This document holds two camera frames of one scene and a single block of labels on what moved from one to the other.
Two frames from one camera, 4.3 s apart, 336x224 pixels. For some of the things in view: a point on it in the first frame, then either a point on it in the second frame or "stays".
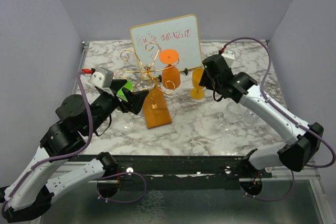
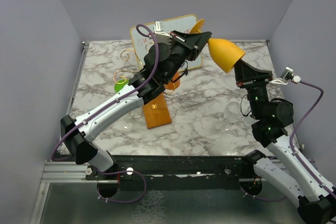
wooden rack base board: (155, 108) stays
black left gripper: (136, 99) -> (191, 42)
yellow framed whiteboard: (180, 34) stays
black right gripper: (205, 80) -> (244, 72)
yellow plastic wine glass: (197, 93) -> (226, 53)
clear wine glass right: (250, 118) stays
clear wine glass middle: (232, 113) stays
